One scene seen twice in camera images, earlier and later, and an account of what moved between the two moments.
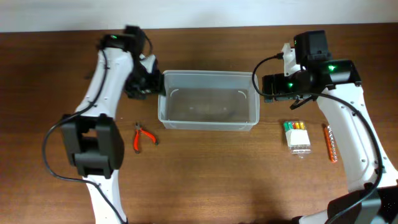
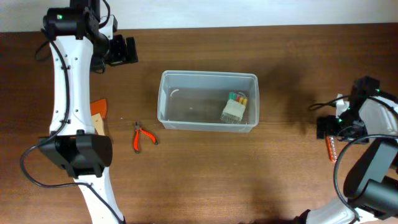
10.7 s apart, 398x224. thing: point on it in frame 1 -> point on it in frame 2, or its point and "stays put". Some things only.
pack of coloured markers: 297,137 -> 234,108
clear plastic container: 209,101 stays put
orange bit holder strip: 331,144 stays put
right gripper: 267,88 -> 321,127
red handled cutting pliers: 138,129 stays put
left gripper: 144,86 -> 130,50
